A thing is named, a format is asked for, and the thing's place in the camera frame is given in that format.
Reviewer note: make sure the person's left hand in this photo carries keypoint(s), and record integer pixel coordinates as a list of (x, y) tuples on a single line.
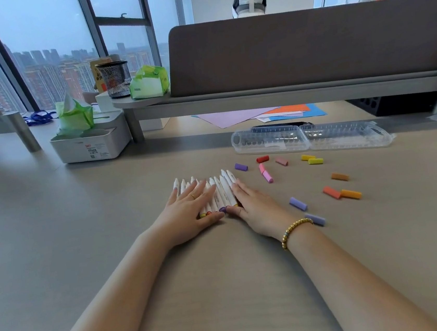
[(181, 218)]

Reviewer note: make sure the person's right hand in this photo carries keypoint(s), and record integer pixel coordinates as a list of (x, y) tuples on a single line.
[(263, 213)]

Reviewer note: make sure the group of warm-coloured white markers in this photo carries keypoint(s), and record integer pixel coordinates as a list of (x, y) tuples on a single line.
[(223, 192)]

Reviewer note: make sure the group of warm-coloured marker caps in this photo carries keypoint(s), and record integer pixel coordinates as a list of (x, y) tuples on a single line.
[(241, 167)]

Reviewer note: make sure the clear plastic marker case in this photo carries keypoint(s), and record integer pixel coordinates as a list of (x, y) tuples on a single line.
[(341, 137)]

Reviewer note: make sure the person's right forearm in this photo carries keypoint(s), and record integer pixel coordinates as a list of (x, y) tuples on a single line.
[(353, 281)]

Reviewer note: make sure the person's left forearm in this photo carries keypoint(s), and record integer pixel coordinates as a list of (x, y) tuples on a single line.
[(108, 301)]

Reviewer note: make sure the white desk organizer box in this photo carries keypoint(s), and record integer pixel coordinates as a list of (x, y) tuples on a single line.
[(90, 146)]

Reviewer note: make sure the small white box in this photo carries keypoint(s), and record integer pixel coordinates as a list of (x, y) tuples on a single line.
[(104, 103)]

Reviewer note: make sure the black smartphone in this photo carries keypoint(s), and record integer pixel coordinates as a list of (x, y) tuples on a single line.
[(281, 125)]

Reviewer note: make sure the papers with orange sheet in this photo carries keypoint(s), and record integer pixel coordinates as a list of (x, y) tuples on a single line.
[(279, 116)]

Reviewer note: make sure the lilac paper sheet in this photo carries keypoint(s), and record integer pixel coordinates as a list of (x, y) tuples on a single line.
[(229, 118)]

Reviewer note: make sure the orange paper sheet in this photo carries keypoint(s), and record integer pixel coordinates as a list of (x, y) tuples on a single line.
[(290, 109)]

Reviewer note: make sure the crumpled green tissue pack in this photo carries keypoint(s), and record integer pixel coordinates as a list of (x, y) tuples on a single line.
[(73, 117)]

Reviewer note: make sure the black mesh pen holder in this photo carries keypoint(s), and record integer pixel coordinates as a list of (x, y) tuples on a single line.
[(114, 79)]

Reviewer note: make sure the dark window frame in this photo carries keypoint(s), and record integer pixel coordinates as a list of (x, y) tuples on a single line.
[(121, 21)]

